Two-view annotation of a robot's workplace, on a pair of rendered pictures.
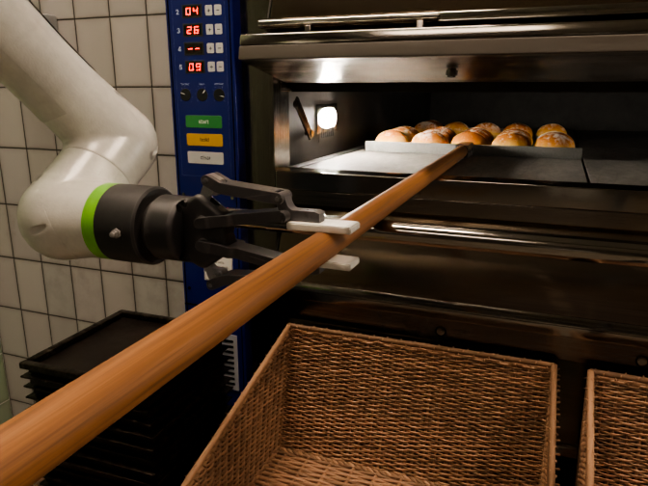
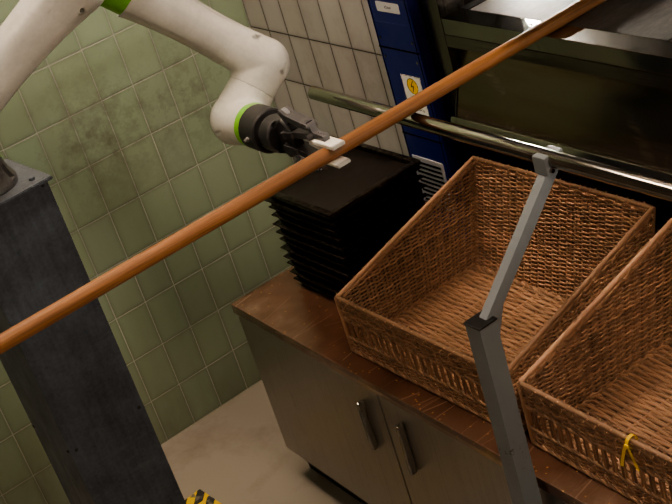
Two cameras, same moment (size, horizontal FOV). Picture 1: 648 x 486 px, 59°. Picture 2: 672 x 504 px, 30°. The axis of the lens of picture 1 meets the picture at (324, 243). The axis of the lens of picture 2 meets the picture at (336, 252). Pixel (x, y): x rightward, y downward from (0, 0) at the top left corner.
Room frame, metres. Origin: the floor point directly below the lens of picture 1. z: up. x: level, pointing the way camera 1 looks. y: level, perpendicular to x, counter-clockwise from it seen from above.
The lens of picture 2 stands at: (-1.09, -1.36, 2.13)
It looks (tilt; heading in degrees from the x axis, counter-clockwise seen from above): 28 degrees down; 40
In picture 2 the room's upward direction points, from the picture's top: 18 degrees counter-clockwise
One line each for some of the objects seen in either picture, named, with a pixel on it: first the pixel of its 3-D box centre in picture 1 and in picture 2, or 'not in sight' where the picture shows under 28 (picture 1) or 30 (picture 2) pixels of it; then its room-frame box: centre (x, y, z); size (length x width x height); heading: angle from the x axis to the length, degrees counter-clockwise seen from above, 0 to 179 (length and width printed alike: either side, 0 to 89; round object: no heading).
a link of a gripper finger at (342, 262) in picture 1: (323, 259); (333, 159); (0.58, 0.00, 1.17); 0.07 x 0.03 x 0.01; 68
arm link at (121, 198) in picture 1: (144, 223); (267, 128); (0.67, 0.21, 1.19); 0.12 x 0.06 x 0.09; 158
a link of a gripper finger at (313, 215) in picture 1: (299, 206); (317, 131); (0.59, 0.03, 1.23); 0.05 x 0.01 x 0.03; 68
